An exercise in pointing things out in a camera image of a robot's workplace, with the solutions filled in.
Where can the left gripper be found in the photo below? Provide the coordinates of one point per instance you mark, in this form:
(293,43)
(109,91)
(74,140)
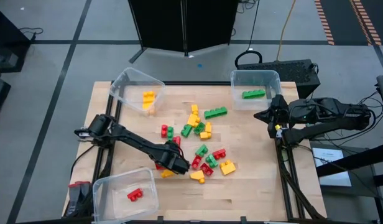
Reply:
(171,158)

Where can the black computer case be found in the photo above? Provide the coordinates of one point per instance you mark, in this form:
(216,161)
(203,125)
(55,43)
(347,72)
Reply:
(288,73)

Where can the red toy block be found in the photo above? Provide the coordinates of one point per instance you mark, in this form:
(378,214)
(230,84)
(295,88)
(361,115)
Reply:
(206,169)
(158,167)
(219,153)
(135,194)
(164,131)
(196,161)
(177,140)

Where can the black folding partition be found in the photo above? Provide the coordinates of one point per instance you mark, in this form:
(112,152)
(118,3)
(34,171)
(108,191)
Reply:
(163,25)

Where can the white paper sheet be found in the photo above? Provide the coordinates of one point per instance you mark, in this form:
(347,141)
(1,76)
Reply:
(331,168)

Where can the clear plastic bin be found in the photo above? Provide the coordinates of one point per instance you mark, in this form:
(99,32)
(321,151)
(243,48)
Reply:
(129,77)
(256,79)
(117,205)

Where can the large yellow toy block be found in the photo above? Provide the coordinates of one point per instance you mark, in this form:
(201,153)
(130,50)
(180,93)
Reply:
(227,167)

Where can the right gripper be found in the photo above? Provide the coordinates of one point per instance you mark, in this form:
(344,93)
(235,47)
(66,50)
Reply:
(280,115)

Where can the yellow sloped toy block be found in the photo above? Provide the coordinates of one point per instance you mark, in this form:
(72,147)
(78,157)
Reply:
(197,176)

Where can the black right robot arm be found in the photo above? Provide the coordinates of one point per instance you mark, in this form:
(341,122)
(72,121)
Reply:
(328,113)

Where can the black cabinet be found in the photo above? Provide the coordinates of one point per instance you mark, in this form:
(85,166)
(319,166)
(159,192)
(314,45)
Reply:
(5,37)

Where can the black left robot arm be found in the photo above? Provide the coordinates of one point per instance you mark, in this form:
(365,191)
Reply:
(132,140)

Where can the small yellow toy block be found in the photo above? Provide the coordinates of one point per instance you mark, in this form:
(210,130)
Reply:
(194,109)

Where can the black metal beam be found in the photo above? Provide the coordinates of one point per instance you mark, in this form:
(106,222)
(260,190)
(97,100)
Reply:
(359,158)

